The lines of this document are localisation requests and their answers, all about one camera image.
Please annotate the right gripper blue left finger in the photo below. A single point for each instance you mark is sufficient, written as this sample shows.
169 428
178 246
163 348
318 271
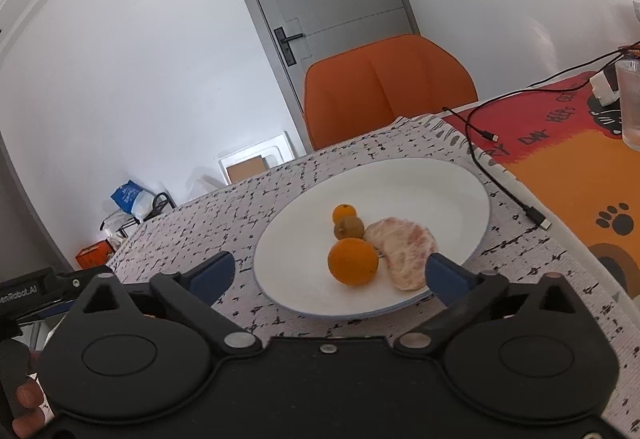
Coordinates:
211 279

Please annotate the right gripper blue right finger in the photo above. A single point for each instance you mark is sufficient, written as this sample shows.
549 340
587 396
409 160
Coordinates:
448 281

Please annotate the peeled pomelo segment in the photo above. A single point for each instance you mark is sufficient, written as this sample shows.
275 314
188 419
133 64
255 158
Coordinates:
405 247

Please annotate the large orange front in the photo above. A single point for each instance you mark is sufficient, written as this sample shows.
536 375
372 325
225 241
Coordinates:
353 262

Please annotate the brown-yellow fruit alone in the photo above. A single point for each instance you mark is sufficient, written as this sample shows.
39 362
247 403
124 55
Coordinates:
349 227

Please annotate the small mandarin orange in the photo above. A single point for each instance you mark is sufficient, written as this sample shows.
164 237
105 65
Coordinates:
342 211

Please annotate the person's left hand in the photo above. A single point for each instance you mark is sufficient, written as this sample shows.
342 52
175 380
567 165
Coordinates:
26 398

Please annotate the white patterned tablecloth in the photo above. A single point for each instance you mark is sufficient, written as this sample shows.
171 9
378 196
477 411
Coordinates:
521 356

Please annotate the orange cardboard box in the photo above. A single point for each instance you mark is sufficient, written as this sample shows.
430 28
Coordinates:
95 255

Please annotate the white ceramic plate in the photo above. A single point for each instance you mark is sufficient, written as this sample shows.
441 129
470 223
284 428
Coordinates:
291 257

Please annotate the black metal rack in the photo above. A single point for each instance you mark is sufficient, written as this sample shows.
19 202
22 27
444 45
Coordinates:
121 225

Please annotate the blue white plastic bag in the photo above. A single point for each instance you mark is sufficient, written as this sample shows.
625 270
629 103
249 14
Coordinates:
131 198

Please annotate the white foam packaging board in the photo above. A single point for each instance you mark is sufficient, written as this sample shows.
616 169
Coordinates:
256 159

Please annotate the orange red cartoon mat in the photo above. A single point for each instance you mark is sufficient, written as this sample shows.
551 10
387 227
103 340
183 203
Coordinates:
568 150

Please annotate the orange chair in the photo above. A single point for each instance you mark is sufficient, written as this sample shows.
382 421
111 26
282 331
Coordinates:
367 88

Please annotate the white power adapter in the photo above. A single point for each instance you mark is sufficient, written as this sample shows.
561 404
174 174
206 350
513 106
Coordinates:
605 86

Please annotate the black door handle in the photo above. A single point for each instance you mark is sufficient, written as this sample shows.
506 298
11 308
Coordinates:
284 42

